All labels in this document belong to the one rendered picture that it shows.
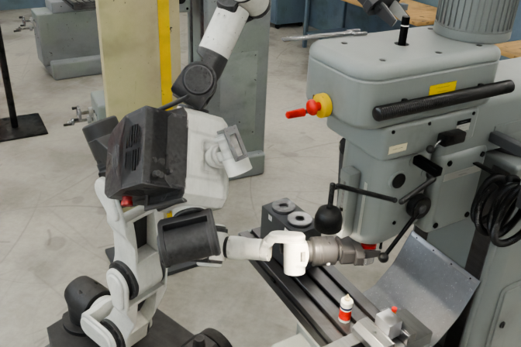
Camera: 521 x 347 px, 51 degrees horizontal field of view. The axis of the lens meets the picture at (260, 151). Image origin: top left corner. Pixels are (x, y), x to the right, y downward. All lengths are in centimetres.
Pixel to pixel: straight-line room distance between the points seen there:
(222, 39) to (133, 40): 147
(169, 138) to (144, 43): 162
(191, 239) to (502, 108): 93
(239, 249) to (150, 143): 49
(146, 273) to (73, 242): 202
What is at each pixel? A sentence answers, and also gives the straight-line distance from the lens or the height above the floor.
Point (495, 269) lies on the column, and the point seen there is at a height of 115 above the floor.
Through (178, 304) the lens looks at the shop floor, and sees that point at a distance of 333.
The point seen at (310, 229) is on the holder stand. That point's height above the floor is 112.
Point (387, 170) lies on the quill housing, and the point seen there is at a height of 158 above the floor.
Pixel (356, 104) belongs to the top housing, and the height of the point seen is 180.
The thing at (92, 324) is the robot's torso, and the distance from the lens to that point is 224.
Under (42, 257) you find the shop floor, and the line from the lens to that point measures 382.
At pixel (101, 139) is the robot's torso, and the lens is 172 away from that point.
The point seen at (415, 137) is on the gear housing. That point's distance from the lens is 143.
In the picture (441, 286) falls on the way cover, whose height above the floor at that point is 101.
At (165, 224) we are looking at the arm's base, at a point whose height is 145.
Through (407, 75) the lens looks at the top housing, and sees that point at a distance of 130.
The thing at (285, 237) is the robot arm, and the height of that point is 131.
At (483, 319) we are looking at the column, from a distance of 208.
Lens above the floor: 227
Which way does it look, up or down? 27 degrees down
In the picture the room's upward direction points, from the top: 3 degrees clockwise
